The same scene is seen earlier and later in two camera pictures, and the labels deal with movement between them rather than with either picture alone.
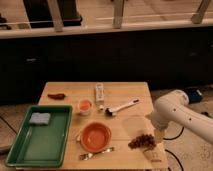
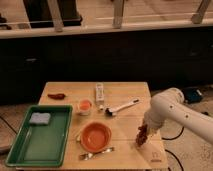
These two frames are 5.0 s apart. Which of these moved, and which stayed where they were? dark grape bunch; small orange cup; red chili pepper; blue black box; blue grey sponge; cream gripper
Moved: cream gripper; dark grape bunch
Stayed: red chili pepper; small orange cup; blue black box; blue grey sponge
